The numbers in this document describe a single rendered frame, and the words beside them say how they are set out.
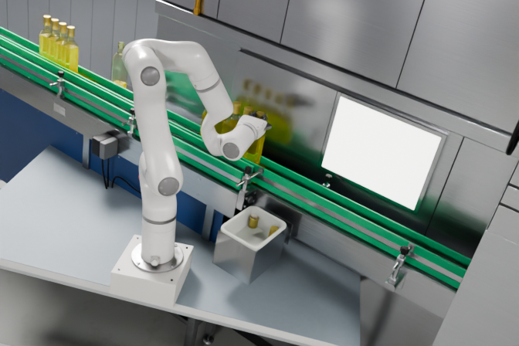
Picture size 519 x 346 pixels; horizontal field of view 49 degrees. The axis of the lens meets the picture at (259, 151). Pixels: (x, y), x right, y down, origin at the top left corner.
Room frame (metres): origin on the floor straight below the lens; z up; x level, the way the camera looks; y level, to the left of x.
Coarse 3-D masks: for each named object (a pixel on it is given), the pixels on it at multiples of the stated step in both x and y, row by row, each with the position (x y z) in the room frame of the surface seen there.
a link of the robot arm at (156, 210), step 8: (144, 160) 1.64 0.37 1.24; (144, 168) 1.61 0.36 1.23; (144, 184) 1.65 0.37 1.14; (144, 192) 1.63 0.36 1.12; (152, 192) 1.63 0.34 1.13; (144, 200) 1.61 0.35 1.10; (152, 200) 1.60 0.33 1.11; (160, 200) 1.61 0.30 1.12; (168, 200) 1.62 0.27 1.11; (176, 200) 1.65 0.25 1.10; (144, 208) 1.59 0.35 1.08; (152, 208) 1.58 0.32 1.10; (160, 208) 1.58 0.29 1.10; (168, 208) 1.60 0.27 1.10; (176, 208) 1.63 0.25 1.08; (144, 216) 1.59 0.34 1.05; (152, 216) 1.57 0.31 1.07; (160, 216) 1.57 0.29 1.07; (168, 216) 1.59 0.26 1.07; (160, 224) 1.57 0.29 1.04
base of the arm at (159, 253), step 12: (144, 228) 1.58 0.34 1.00; (156, 228) 1.57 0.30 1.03; (168, 228) 1.59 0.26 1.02; (144, 240) 1.58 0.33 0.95; (156, 240) 1.57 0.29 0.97; (168, 240) 1.59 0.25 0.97; (132, 252) 1.62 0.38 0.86; (144, 252) 1.58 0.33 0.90; (156, 252) 1.57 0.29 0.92; (168, 252) 1.59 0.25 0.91; (180, 252) 1.66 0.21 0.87; (144, 264) 1.56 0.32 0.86; (156, 264) 1.55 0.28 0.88; (168, 264) 1.58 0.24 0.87; (180, 264) 1.60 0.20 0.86
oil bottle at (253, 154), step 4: (264, 136) 2.02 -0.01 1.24; (256, 140) 1.98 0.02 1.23; (260, 140) 1.99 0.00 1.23; (252, 144) 1.99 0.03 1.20; (256, 144) 1.98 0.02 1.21; (260, 144) 2.00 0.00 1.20; (248, 148) 1.99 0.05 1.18; (252, 148) 1.98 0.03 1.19; (256, 148) 1.98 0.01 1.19; (260, 148) 2.01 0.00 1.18; (248, 152) 1.99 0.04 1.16; (252, 152) 1.98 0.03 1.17; (256, 152) 1.98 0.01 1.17; (260, 152) 2.01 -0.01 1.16; (244, 156) 2.00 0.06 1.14; (248, 156) 1.99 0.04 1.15; (252, 156) 1.98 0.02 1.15; (256, 156) 1.99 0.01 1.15; (260, 156) 2.02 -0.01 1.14; (252, 160) 1.98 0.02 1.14; (256, 160) 1.99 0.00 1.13; (256, 164) 2.00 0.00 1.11
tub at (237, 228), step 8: (248, 208) 1.83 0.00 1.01; (256, 208) 1.84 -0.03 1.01; (240, 216) 1.77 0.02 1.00; (248, 216) 1.82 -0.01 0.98; (264, 216) 1.82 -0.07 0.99; (272, 216) 1.80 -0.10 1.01; (224, 224) 1.69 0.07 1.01; (232, 224) 1.73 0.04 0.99; (240, 224) 1.77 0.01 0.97; (248, 224) 1.82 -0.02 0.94; (264, 224) 1.81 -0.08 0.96; (272, 224) 1.80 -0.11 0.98; (280, 224) 1.78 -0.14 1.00; (224, 232) 1.65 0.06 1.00; (232, 232) 1.73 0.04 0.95; (240, 232) 1.76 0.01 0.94; (248, 232) 1.77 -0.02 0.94; (256, 232) 1.78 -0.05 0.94; (264, 232) 1.79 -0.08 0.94; (240, 240) 1.62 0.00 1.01; (248, 240) 1.72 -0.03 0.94; (256, 240) 1.73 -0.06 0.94; (264, 240) 1.74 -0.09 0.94; (256, 248) 1.59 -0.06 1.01
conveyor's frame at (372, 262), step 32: (0, 64) 2.57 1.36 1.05; (32, 96) 2.44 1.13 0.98; (96, 128) 2.23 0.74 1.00; (128, 160) 2.12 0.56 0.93; (192, 192) 1.95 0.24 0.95; (224, 192) 1.88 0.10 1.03; (320, 224) 1.78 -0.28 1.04; (352, 256) 1.70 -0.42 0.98; (384, 256) 1.65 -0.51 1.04; (416, 288) 1.58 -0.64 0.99; (448, 288) 1.54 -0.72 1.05
